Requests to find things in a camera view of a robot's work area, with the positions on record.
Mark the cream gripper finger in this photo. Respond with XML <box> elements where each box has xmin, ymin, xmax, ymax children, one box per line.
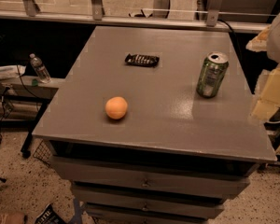
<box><xmin>251</xmin><ymin>64</ymin><xmax>280</xmax><ymax>121</ymax></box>

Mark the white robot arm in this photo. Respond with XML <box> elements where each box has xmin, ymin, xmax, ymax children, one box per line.
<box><xmin>245</xmin><ymin>13</ymin><xmax>280</xmax><ymax>121</ymax></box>

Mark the green soda can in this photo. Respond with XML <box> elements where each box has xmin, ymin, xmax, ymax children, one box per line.
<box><xmin>196</xmin><ymin>51</ymin><xmax>229</xmax><ymax>98</ymax></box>

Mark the grey drawer cabinet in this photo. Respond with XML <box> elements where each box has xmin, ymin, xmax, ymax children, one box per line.
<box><xmin>34</xmin><ymin>26</ymin><xmax>275</xmax><ymax>224</ymax></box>

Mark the orange fruit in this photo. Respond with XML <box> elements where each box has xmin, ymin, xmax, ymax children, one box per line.
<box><xmin>105</xmin><ymin>97</ymin><xmax>128</xmax><ymax>119</ymax></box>

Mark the metal window railing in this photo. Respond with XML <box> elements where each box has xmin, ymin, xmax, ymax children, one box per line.
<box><xmin>0</xmin><ymin>0</ymin><xmax>280</xmax><ymax>33</ymax></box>

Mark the clear plastic water bottle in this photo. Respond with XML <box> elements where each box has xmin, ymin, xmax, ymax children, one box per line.
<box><xmin>30</xmin><ymin>53</ymin><xmax>51</xmax><ymax>83</ymax></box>

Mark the black snack bag on floor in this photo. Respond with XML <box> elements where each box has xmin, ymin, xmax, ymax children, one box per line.
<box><xmin>35</xmin><ymin>204</ymin><xmax>66</xmax><ymax>224</ymax></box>

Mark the low side bench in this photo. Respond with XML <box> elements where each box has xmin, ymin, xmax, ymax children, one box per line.
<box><xmin>0</xmin><ymin>76</ymin><xmax>64</xmax><ymax>159</ymax></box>

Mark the white tissue pack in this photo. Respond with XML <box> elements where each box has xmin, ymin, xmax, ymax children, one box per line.
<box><xmin>0</xmin><ymin>64</ymin><xmax>26</xmax><ymax>80</ymax></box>

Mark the black wire basket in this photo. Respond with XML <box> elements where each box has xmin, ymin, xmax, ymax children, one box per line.
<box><xmin>33</xmin><ymin>141</ymin><xmax>51</xmax><ymax>167</ymax></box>

